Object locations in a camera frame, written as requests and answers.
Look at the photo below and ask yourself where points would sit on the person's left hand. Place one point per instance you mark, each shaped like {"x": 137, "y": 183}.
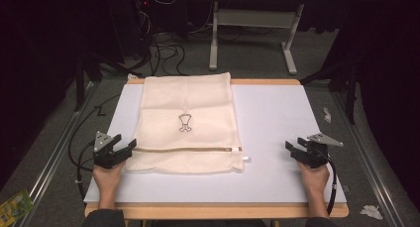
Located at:
{"x": 108, "y": 177}

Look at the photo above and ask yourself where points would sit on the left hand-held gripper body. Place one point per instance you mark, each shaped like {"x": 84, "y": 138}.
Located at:
{"x": 105, "y": 156}

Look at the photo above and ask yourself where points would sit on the white table mat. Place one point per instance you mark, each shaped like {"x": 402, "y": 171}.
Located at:
{"x": 274, "y": 121}

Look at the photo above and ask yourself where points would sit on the cream mesh laundry bag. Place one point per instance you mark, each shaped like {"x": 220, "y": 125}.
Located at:
{"x": 185, "y": 121}

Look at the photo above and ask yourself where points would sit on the black metal stand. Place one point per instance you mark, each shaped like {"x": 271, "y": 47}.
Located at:
{"x": 350, "y": 94}
{"x": 80, "y": 85}

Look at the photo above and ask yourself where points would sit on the crumpled white paper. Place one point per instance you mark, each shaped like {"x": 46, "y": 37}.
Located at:
{"x": 371, "y": 212}

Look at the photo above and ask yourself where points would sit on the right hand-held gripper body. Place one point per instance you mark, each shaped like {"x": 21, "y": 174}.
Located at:
{"x": 317, "y": 151}

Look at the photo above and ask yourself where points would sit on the person's right hand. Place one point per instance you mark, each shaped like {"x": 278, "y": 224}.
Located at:
{"x": 313, "y": 179}

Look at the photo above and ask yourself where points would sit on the green printed packet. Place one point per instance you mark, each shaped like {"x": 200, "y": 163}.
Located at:
{"x": 13, "y": 208}

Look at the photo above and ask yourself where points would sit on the metal floor rail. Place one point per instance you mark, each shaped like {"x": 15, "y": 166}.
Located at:
{"x": 363, "y": 154}
{"x": 49, "y": 167}

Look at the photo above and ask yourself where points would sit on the white metal desk frame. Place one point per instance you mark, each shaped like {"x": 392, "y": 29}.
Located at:
{"x": 254, "y": 19}

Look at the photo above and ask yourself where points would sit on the small white scrap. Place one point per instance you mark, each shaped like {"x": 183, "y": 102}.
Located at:
{"x": 327, "y": 115}

